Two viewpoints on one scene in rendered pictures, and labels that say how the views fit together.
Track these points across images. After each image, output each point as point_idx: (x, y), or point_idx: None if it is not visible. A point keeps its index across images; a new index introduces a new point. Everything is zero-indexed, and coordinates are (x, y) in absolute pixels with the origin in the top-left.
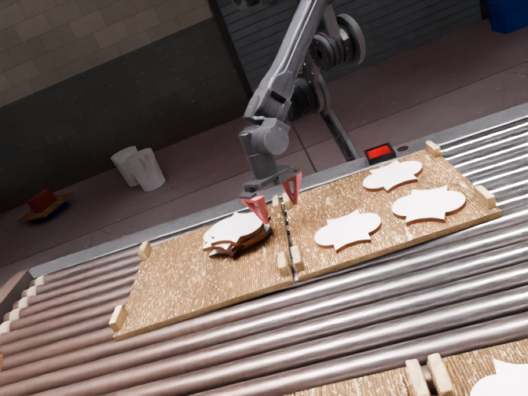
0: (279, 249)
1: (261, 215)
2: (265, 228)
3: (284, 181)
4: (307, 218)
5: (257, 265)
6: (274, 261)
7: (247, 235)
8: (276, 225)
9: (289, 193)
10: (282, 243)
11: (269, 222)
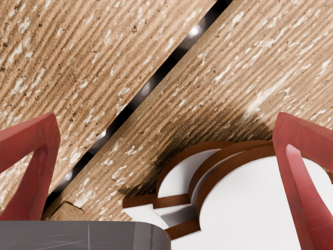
0: (242, 48)
1: (295, 168)
2: (192, 169)
3: (82, 235)
4: (42, 80)
5: (332, 64)
6: (306, 12)
7: (320, 166)
8: (133, 165)
9: (37, 186)
10: (206, 65)
11: (128, 197)
